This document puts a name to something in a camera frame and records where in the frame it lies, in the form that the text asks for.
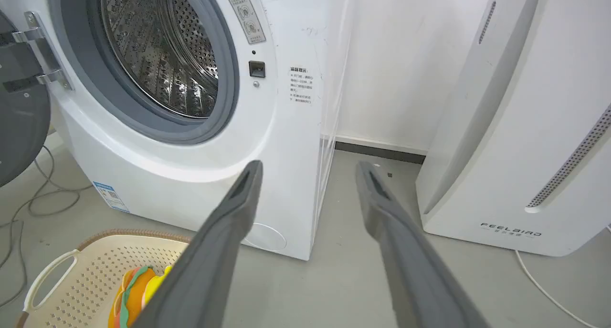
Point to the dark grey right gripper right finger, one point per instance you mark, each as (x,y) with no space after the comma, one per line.
(410,266)

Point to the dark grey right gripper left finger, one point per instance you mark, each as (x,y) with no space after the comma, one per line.
(210,266)

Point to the orange yellow plush toy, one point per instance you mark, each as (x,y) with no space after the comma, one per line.
(136,297)

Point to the washing machine door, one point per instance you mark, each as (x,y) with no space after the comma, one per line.
(21,103)

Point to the cream perforated laundry basket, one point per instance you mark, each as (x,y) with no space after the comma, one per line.
(90,285)

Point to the white front-load washing machine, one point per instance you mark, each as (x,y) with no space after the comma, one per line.
(157,108)

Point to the white air purifier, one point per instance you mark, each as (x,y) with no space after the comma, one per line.
(530,113)

